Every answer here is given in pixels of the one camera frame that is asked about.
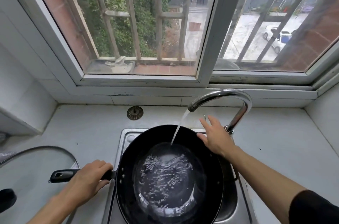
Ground person's right hand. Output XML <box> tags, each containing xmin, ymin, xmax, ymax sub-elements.
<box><xmin>197</xmin><ymin>115</ymin><xmax>235</xmax><ymax>158</ymax></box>

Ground person's left hand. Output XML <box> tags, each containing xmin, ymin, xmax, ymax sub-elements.
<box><xmin>60</xmin><ymin>160</ymin><xmax>114</xmax><ymax>208</ymax></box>

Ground black frying pan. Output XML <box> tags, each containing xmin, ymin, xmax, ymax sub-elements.
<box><xmin>48</xmin><ymin>125</ymin><xmax>224</xmax><ymax>224</ymax></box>

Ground person's left forearm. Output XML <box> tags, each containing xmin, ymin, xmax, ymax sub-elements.
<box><xmin>26</xmin><ymin>192</ymin><xmax>80</xmax><ymax>224</ymax></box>

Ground person's right forearm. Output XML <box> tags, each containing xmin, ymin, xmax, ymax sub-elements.
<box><xmin>221</xmin><ymin>146</ymin><xmax>308</xmax><ymax>224</ymax></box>

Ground chrome curved faucet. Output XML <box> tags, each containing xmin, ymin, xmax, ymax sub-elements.
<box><xmin>188</xmin><ymin>89</ymin><xmax>252</xmax><ymax>135</ymax></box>

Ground round metal sink strainer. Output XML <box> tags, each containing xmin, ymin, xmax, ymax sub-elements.
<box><xmin>126</xmin><ymin>106</ymin><xmax>144</xmax><ymax>120</ymax></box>

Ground glass lid with black knob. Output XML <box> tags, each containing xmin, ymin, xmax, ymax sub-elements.
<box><xmin>0</xmin><ymin>146</ymin><xmax>80</xmax><ymax>224</ymax></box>

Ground stainless steel sink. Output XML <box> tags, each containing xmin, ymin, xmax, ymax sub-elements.
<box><xmin>102</xmin><ymin>128</ymin><xmax>258</xmax><ymax>224</ymax></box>

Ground white car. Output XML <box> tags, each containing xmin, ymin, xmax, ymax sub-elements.
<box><xmin>263</xmin><ymin>25</ymin><xmax>292</xmax><ymax>54</ymax></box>

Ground white crumpled cloth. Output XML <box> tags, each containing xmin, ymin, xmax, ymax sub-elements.
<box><xmin>105</xmin><ymin>56</ymin><xmax>135</xmax><ymax>73</ymax></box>

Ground metal window bars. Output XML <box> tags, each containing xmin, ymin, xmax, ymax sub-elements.
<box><xmin>85</xmin><ymin>0</ymin><xmax>339</xmax><ymax>63</ymax></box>

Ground black sleeve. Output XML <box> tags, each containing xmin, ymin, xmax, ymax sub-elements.
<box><xmin>288</xmin><ymin>189</ymin><xmax>339</xmax><ymax>224</ymax></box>

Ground white window frame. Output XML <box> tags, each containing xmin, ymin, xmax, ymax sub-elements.
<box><xmin>0</xmin><ymin>0</ymin><xmax>339</xmax><ymax>98</ymax></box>

